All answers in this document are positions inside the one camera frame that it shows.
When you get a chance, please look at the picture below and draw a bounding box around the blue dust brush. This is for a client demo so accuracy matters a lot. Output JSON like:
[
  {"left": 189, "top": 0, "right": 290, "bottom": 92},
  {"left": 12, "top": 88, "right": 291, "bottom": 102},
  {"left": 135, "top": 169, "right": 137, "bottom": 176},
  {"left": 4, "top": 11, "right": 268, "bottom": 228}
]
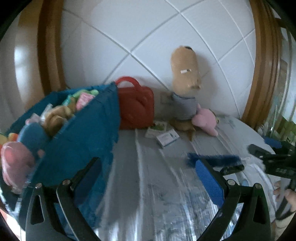
[{"left": 187, "top": 153, "right": 244, "bottom": 176}]

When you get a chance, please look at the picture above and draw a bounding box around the blue pink pig plush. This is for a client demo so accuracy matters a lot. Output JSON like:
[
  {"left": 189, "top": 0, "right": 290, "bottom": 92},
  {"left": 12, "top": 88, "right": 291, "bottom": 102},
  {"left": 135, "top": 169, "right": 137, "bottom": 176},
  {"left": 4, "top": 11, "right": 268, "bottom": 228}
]
[{"left": 1, "top": 123, "right": 50, "bottom": 194}]

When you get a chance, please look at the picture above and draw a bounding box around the person's right hand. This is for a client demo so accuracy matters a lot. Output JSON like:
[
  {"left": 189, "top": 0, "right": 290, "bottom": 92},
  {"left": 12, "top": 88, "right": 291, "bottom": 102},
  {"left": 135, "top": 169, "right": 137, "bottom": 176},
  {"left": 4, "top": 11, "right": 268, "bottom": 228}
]
[{"left": 273, "top": 181, "right": 296, "bottom": 213}]

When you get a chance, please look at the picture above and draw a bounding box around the yellow duck plush green hat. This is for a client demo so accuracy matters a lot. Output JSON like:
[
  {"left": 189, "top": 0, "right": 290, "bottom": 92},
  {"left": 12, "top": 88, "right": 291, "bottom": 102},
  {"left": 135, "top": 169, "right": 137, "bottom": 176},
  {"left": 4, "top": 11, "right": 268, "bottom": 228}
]
[{"left": 0, "top": 133, "right": 18, "bottom": 148}]

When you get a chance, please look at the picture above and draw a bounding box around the silver mat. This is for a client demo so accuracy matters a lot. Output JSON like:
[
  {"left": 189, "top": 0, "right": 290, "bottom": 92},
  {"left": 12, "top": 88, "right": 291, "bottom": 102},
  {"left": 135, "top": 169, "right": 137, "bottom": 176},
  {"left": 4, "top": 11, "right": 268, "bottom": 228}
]
[{"left": 94, "top": 115, "right": 276, "bottom": 240}]

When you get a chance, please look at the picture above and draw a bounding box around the blue storage bin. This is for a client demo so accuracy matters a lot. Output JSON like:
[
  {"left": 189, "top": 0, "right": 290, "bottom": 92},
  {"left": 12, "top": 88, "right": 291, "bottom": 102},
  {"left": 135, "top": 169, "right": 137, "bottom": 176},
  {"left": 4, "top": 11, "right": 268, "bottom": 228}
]
[{"left": 1, "top": 83, "right": 120, "bottom": 240}]

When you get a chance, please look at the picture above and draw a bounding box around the white blue small box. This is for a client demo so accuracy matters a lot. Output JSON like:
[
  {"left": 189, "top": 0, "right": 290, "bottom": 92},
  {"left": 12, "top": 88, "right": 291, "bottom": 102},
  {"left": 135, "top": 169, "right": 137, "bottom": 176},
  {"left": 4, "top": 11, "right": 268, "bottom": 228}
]
[{"left": 156, "top": 129, "right": 180, "bottom": 148}]

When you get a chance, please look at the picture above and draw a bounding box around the brown bear plush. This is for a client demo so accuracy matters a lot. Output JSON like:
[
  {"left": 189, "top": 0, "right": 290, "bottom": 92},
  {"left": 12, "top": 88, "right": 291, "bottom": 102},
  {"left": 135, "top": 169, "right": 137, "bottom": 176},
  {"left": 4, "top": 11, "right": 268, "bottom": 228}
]
[{"left": 43, "top": 105, "right": 74, "bottom": 137}]

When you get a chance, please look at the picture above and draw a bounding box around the tan capybara plush striped shirt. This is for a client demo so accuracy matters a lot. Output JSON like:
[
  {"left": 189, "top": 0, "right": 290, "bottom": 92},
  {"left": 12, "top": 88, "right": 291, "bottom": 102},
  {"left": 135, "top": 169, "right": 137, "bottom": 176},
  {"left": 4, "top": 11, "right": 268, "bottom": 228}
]
[{"left": 170, "top": 46, "right": 201, "bottom": 140}]

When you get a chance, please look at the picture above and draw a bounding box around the white green card box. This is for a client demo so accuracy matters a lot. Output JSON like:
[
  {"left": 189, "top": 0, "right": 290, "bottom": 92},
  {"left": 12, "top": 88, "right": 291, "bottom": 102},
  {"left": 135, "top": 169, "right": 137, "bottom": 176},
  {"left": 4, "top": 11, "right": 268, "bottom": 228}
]
[{"left": 145, "top": 120, "right": 168, "bottom": 138}]

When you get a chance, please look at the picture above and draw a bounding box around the pink patterned box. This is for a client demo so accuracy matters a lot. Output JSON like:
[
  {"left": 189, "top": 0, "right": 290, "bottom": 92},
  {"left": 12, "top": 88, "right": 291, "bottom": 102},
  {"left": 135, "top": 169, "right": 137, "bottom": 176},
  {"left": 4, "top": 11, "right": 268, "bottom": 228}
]
[{"left": 76, "top": 92, "right": 95, "bottom": 111}]

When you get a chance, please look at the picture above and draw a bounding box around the green plush toy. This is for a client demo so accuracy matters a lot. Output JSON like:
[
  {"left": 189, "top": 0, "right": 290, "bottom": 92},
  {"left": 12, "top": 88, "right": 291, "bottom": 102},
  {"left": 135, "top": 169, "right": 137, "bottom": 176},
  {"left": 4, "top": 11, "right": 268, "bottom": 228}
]
[{"left": 72, "top": 89, "right": 99, "bottom": 98}]

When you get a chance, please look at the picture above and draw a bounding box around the red plastic toy case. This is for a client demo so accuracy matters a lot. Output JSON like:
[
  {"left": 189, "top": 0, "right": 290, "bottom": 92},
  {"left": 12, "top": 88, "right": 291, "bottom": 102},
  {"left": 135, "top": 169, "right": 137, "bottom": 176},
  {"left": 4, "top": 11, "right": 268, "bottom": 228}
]
[{"left": 115, "top": 76, "right": 154, "bottom": 130}]

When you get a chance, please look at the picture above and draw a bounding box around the wooden door frame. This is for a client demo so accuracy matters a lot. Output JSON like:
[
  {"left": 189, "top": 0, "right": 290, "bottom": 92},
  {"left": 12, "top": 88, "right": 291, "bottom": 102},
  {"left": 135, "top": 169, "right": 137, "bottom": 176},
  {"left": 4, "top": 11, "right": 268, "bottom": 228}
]
[{"left": 241, "top": 1, "right": 286, "bottom": 131}]

